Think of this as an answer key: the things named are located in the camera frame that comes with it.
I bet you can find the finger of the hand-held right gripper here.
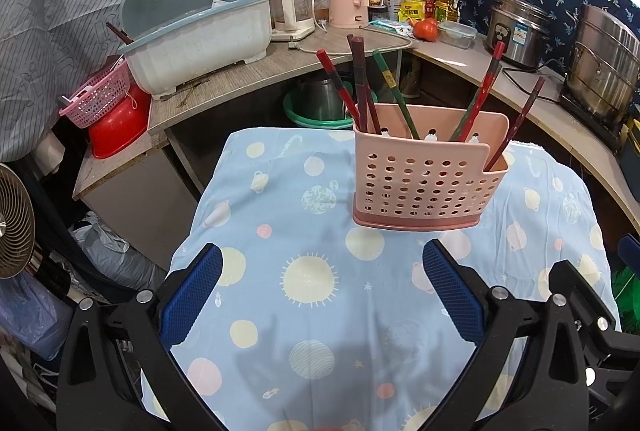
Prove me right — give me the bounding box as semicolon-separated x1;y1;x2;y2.
549;260;624;348
620;235;640;268

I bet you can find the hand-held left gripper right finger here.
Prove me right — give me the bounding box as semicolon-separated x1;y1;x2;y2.
422;238;591;431

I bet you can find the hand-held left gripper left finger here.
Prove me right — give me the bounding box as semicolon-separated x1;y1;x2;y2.
56;242;224;431

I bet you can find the pink perforated utensil holder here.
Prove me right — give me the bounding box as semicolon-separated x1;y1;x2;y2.
351;103;511;228

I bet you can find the green chopstick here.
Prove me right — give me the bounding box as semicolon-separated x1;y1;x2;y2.
448;81;488;142
371;51;421;140

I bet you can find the dark maroon chopstick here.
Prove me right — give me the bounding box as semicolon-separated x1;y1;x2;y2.
351;37;381;134
346;34;366;122
484;77;546;172

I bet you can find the red chopstick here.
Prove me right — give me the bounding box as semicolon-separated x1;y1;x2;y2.
462;42;506;144
316;50;362;128

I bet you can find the green plastic bag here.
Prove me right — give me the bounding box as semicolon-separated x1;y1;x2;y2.
612;263;640;329

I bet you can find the grey plastic bag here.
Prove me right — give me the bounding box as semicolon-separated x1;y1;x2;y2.
70;211;168;292

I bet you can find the yellow and green pot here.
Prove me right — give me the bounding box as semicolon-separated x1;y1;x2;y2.
617;116;640;176

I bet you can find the light blue printed tablecloth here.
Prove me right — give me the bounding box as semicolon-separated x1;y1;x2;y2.
140;126;623;431

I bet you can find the beige side cabinet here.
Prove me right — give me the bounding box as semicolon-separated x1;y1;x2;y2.
72;131;203;272

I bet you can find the black induction cooker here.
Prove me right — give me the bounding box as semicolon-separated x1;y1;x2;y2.
557;93;623;149

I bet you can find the blue plastic bag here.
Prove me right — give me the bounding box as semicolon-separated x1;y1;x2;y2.
0;281;71;362

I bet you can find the red plastic basin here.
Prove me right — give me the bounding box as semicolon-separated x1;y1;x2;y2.
87;83;151;160

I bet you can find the steel steamer pot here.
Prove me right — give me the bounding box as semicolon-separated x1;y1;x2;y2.
565;5;640;126

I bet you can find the round electric fan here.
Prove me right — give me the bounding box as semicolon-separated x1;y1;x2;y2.
0;163;38;282

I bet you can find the green plastic basin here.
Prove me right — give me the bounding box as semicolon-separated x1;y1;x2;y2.
282;86;356;130

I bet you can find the pink plastic basket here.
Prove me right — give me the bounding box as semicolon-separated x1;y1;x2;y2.
59;61;132;129

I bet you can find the curved wooden counter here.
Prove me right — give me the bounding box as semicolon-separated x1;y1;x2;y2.
147;28;640;232

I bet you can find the steel rice cooker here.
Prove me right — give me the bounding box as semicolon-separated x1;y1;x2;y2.
485;0;551;69

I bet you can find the white dish drainer bin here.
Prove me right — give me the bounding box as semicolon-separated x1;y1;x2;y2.
117;0;273;94

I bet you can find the clear food container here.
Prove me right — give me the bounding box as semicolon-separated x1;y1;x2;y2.
439;20;477;50

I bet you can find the red tomato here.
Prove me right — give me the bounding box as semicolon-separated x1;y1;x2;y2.
412;18;440;40

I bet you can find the brown stick in drainer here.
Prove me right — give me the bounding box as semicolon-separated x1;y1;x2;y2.
105;22;135;46

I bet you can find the blue and white packet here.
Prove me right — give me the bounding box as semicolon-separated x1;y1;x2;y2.
372;20;416;36

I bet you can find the yellow seasoning bottle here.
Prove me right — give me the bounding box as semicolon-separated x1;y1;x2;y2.
400;0;426;22

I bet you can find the round metal tin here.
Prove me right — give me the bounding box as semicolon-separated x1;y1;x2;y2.
384;0;411;22

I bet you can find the white glass kettle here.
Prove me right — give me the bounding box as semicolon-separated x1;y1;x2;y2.
267;0;317;42

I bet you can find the grey striped cloth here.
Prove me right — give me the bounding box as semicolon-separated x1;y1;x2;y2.
0;0;151;162

